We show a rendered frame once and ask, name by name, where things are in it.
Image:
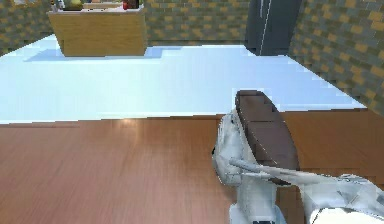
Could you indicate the dark grey fridge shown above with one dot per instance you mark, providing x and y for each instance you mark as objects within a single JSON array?
[{"x": 276, "y": 26}]

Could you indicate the light wooden kitchen counter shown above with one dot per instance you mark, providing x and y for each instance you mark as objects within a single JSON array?
[{"x": 100, "y": 33}]

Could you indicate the white chair with brown seat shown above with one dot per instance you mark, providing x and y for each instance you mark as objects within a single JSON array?
[{"x": 266, "y": 133}]

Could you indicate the yellow green fruit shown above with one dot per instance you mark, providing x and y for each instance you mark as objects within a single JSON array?
[{"x": 75, "y": 3}]

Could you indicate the white small bottle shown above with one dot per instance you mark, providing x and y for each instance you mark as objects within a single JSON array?
[{"x": 60, "y": 4}]

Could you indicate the red jar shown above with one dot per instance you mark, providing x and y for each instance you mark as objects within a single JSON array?
[{"x": 126, "y": 4}]

